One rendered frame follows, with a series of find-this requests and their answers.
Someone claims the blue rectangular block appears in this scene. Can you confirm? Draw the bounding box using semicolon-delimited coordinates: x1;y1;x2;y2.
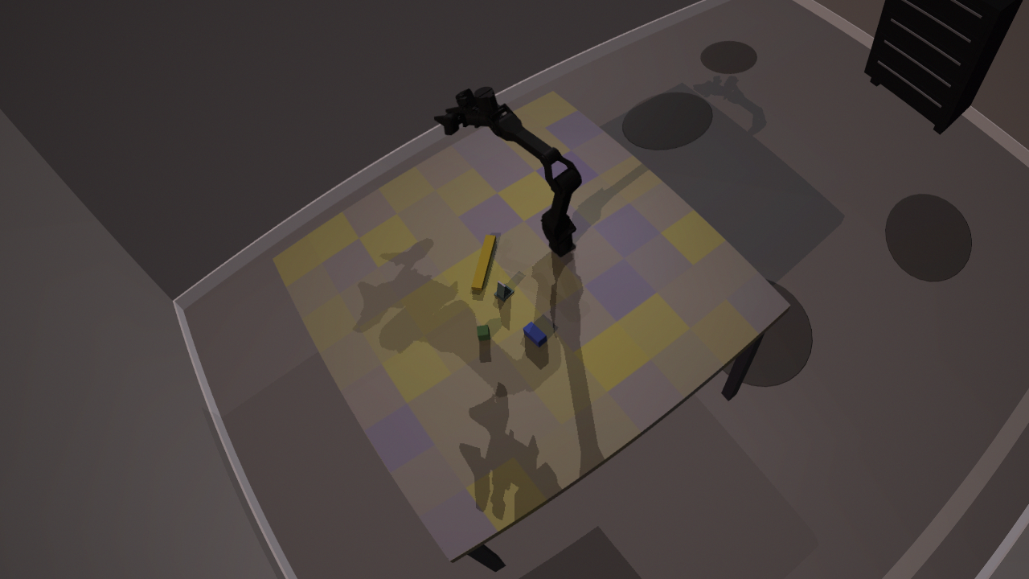
523;322;547;348

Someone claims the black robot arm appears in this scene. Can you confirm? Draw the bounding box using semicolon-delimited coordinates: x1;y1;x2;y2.
456;87;582;257

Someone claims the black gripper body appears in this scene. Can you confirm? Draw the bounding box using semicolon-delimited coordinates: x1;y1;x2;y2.
443;106;481;135

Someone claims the yellow bar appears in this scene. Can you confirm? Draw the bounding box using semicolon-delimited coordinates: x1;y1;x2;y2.
471;236;496;291

